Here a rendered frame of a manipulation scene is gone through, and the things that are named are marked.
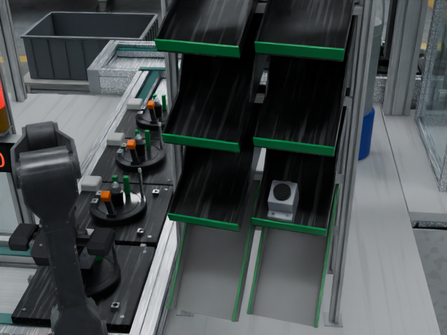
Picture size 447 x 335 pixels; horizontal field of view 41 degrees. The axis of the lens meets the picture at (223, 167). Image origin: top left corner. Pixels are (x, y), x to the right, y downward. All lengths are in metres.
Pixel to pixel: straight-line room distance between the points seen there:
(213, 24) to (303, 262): 0.49
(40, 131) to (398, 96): 1.57
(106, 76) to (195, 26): 1.45
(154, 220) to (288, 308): 0.45
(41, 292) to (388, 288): 0.78
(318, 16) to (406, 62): 1.23
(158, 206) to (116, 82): 0.96
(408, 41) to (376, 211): 0.68
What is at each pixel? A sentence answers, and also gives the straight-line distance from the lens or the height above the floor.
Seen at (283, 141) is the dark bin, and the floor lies 1.37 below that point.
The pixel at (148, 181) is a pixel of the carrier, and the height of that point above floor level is 0.97.
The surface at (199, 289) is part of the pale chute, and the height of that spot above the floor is 1.02.
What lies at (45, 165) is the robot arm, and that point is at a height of 1.44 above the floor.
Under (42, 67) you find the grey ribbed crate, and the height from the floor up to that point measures 0.68.
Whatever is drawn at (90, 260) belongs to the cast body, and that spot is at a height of 1.04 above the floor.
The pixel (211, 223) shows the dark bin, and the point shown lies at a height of 1.20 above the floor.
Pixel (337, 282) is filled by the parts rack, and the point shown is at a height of 0.97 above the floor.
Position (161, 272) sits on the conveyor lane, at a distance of 1.32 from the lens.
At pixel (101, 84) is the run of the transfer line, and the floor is 0.90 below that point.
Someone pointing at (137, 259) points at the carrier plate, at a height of 0.97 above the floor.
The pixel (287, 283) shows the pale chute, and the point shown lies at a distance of 1.18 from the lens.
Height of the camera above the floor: 1.83
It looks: 31 degrees down
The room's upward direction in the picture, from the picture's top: 1 degrees counter-clockwise
